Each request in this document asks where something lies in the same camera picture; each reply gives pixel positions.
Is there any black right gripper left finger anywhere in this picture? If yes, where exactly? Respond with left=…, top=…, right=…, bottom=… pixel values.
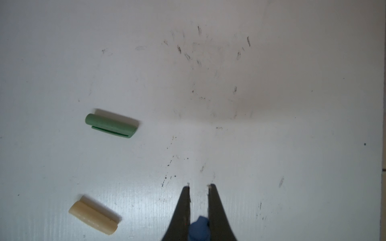
left=162, top=186, right=191, bottom=241

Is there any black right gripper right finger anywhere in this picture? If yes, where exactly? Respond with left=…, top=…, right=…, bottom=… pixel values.
left=208, top=184, right=237, bottom=241

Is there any blue pen cap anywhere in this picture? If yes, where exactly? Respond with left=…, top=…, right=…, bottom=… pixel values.
left=188, top=216, right=211, bottom=241

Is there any beige pen cap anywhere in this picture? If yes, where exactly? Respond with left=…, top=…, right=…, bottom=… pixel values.
left=68, top=195, right=121, bottom=235

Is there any green pen cap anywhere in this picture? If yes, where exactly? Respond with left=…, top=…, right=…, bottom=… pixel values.
left=85, top=113, right=138, bottom=138

